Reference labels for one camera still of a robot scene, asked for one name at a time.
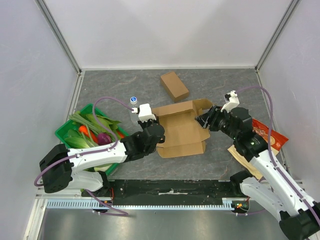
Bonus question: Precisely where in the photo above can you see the green long beans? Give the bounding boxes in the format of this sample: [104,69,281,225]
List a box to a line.
[68,111,121,171]

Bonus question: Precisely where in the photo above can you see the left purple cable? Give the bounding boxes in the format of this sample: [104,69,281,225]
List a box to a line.
[33,96,137,216]

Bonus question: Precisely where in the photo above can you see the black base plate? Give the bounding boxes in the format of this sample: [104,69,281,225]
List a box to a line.
[93,179,247,206]

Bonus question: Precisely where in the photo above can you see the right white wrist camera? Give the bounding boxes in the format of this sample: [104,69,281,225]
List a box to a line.
[220,90,240,113]

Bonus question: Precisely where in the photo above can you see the beige cassava chips bag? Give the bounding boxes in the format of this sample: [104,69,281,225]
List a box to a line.
[227,145,263,180]

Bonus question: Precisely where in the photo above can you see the purple onion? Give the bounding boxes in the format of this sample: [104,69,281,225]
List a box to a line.
[96,132,112,146]

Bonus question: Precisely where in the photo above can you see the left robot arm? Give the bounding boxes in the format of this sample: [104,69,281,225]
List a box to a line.
[39,119,166,197]

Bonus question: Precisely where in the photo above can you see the red snack bag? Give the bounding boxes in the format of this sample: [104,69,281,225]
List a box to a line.
[252,118,289,155]

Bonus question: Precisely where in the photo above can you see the green leafy vegetable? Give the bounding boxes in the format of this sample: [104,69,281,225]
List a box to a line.
[63,113,123,173]

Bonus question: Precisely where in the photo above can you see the clear plastic water bottle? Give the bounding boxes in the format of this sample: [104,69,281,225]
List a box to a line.
[129,96,139,126]

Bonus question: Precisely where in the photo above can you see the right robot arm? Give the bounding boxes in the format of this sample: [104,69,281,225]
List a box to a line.
[195,105,320,240]

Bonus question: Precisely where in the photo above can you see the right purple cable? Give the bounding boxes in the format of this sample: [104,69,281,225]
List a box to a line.
[232,86,316,217]

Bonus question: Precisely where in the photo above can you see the purple cable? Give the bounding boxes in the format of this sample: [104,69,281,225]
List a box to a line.
[232,86,316,217]
[33,96,137,216]

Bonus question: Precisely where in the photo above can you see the green plastic basket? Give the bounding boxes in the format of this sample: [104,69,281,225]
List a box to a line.
[54,103,131,176]

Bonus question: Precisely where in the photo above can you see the grey cable duct rail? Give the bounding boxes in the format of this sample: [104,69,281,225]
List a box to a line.
[46,198,244,211]

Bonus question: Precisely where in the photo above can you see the brown cardboard box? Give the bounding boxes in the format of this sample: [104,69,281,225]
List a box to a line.
[160,71,190,103]

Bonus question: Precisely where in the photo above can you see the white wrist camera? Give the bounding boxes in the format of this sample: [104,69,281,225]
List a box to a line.
[220,90,240,113]
[130,103,157,123]

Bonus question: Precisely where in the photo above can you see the orange carrot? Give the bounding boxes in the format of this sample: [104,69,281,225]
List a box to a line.
[78,125,98,144]

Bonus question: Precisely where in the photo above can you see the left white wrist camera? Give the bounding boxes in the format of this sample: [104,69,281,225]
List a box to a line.
[130,103,157,123]

